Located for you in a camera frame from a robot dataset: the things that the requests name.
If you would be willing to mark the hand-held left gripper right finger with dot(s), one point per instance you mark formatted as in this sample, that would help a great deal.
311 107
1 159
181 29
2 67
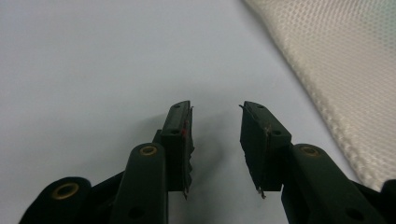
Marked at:
264 146

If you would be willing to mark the cream woven cloth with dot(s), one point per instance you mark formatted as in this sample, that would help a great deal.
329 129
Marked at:
348 62

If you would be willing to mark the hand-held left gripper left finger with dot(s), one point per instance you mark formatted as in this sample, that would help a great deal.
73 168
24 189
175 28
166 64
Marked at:
177 146

